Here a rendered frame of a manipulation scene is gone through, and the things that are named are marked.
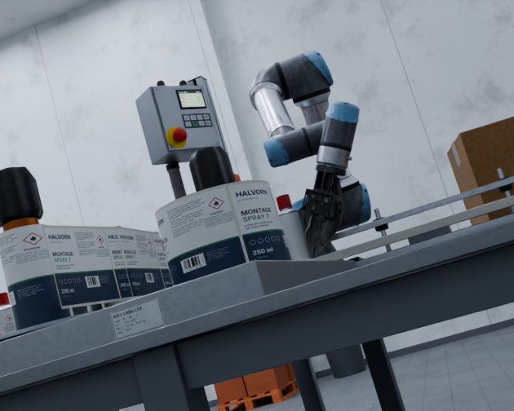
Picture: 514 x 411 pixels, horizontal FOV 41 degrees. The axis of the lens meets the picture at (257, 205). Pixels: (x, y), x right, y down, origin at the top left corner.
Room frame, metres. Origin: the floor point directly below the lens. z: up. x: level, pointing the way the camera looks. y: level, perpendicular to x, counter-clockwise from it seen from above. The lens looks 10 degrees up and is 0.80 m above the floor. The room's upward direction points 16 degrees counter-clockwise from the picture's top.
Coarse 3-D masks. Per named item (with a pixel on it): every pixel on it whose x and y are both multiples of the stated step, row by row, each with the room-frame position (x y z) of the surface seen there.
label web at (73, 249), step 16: (48, 240) 1.16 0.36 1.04; (64, 240) 1.20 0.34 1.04; (80, 240) 1.24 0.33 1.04; (96, 240) 1.28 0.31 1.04; (112, 240) 1.33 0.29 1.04; (64, 256) 1.19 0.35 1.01; (80, 256) 1.23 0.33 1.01; (96, 256) 1.27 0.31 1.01; (112, 256) 1.31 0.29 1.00; (64, 272) 1.18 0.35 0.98; (80, 272) 1.22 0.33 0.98; (96, 272) 1.26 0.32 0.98; (112, 272) 1.30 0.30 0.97; (64, 288) 1.17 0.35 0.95; (80, 288) 1.21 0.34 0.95; (96, 288) 1.25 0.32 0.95; (112, 288) 1.29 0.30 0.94; (128, 288) 1.34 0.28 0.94; (64, 304) 1.16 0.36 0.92; (80, 304) 1.20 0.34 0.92
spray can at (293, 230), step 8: (280, 200) 1.65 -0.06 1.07; (288, 200) 1.65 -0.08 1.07; (280, 208) 1.65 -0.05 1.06; (288, 208) 1.65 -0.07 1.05; (280, 216) 1.64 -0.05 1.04; (288, 216) 1.63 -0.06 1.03; (296, 216) 1.64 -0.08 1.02; (288, 224) 1.64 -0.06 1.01; (296, 224) 1.64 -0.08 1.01; (288, 232) 1.64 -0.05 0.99; (296, 232) 1.64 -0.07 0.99; (288, 240) 1.64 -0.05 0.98; (296, 240) 1.63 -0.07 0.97; (304, 240) 1.65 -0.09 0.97; (288, 248) 1.65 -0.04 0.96; (296, 248) 1.64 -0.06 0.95; (304, 248) 1.64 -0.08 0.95; (296, 256) 1.64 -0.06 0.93; (304, 256) 1.64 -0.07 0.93
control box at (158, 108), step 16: (144, 96) 1.75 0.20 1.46; (160, 96) 1.73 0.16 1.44; (176, 96) 1.76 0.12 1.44; (144, 112) 1.77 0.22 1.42; (160, 112) 1.72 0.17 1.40; (176, 112) 1.75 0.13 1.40; (192, 112) 1.78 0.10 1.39; (208, 112) 1.82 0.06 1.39; (144, 128) 1.78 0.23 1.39; (160, 128) 1.73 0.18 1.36; (192, 128) 1.77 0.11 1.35; (208, 128) 1.81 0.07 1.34; (160, 144) 1.74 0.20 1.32; (176, 144) 1.73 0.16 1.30; (192, 144) 1.76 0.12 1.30; (208, 144) 1.80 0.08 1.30; (160, 160) 1.76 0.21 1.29; (176, 160) 1.81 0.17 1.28
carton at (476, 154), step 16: (480, 128) 1.69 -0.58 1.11; (496, 128) 1.69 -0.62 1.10; (512, 128) 1.69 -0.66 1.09; (464, 144) 1.70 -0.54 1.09; (480, 144) 1.69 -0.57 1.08; (496, 144) 1.69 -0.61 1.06; (512, 144) 1.69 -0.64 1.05; (464, 160) 1.74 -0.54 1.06; (480, 160) 1.70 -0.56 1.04; (496, 160) 1.69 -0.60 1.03; (512, 160) 1.69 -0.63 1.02; (464, 176) 1.81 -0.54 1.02; (480, 176) 1.70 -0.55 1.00; (496, 176) 1.69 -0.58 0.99; (496, 192) 1.70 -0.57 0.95; (512, 192) 1.69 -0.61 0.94
